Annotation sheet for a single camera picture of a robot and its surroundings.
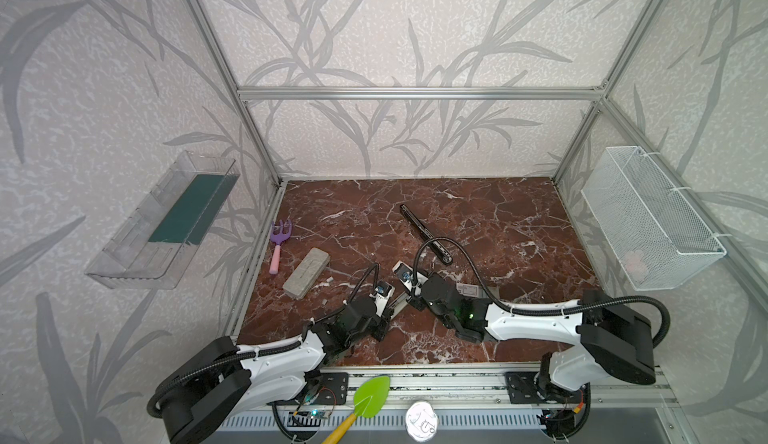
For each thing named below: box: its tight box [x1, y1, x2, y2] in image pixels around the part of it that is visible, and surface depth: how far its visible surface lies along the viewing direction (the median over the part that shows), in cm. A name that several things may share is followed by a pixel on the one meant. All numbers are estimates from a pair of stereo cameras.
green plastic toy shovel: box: [322, 375, 391, 444], surface depth 74 cm
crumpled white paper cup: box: [405, 401, 438, 442], surface depth 67 cm
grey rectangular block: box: [282, 247, 331, 300], surface depth 93 cm
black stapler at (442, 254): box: [400, 204, 453, 265], surface depth 106 cm
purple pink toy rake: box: [269, 219, 293, 275], surface depth 105 cm
